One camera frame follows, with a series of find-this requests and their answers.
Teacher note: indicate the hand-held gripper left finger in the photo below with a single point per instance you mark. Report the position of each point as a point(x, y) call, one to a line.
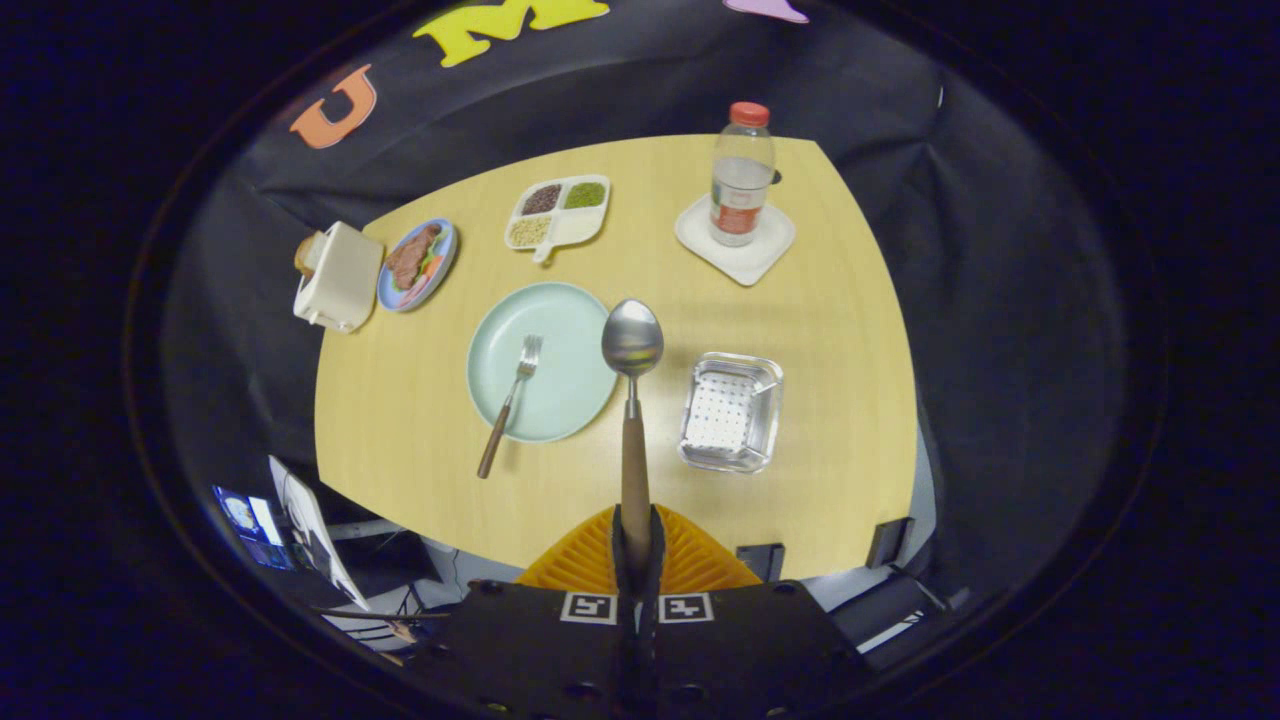
point(530, 650)

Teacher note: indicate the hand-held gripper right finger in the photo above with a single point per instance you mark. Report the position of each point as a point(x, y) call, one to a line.
point(740, 650)

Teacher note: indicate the black chair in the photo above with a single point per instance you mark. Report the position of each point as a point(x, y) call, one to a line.
point(890, 605)

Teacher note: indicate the metal perforated basket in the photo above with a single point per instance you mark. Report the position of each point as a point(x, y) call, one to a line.
point(725, 415)

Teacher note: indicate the light green plate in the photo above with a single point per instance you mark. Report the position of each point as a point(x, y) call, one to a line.
point(570, 370)

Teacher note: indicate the lit computer screen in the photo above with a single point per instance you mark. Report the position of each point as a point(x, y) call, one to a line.
point(250, 520)

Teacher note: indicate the white square coaster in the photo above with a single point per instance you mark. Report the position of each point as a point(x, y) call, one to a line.
point(750, 258)

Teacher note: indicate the blue plate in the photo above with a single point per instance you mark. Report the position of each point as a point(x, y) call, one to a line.
point(440, 262)

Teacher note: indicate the brown meat slice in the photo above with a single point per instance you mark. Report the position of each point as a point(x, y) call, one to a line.
point(410, 258)

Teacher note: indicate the white toaster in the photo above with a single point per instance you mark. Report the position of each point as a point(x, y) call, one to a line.
point(345, 280)

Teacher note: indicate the white divided snack tray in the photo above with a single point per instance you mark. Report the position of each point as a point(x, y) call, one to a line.
point(570, 225)

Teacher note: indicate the toast bread slice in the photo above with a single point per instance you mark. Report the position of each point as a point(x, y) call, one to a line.
point(306, 255)

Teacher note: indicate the clear bottle with red cap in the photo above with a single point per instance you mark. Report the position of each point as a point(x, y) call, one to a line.
point(741, 180)

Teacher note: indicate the black table bracket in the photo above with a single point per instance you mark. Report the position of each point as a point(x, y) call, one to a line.
point(888, 542)
point(762, 562)

